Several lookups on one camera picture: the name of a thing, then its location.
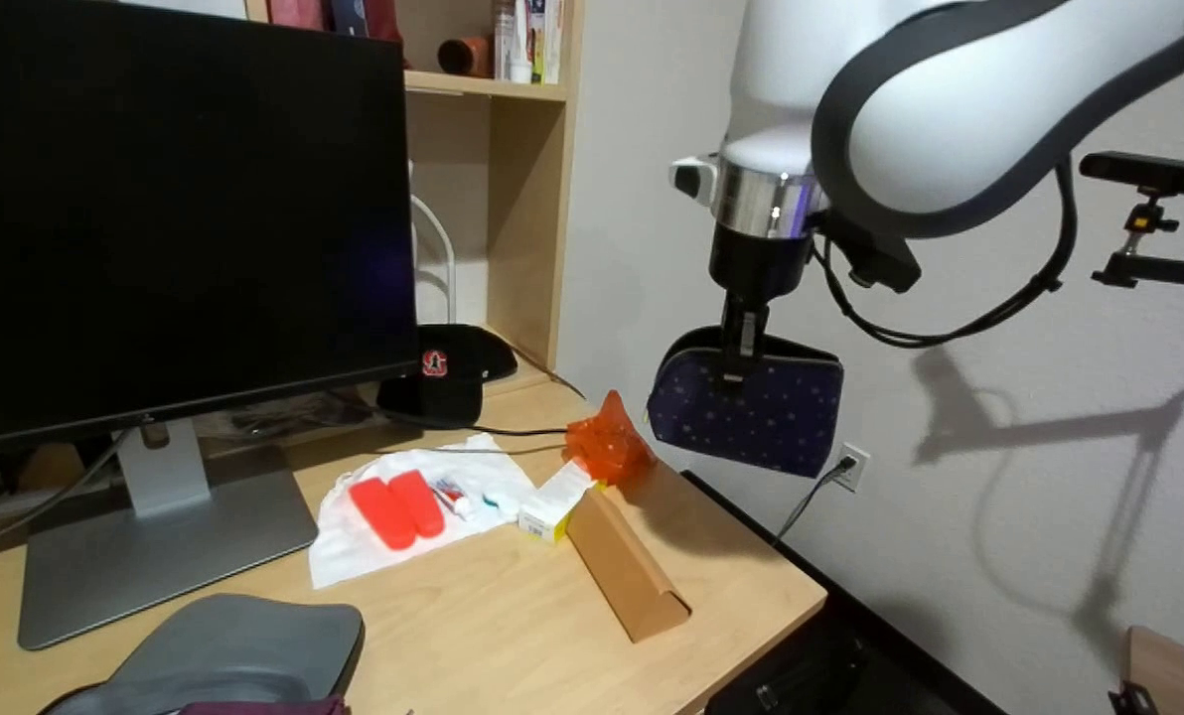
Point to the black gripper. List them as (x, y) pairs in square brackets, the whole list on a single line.
[(752, 273)]

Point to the navy dotted purse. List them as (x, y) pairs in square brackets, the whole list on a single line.
[(772, 411)]

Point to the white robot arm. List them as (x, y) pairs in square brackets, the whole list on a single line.
[(894, 122)]

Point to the orange plastic bag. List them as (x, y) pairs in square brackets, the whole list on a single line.
[(611, 444)]

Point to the yellow white small box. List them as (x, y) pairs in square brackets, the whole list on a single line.
[(555, 501)]

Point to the brown cardboard box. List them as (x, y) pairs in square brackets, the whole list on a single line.
[(625, 575)]

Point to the wooden shelf unit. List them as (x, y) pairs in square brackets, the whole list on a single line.
[(490, 176)]

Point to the black cap red emblem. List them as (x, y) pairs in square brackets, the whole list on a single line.
[(452, 372)]

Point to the small toothpaste tube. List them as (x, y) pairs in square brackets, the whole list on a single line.
[(461, 501)]

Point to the red plastic case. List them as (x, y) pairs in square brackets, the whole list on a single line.
[(397, 511)]

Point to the black computer monitor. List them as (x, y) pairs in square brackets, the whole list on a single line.
[(194, 217)]

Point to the black and grey cap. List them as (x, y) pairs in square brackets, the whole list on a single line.
[(231, 658)]

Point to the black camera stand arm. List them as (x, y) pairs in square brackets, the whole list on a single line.
[(1155, 182)]

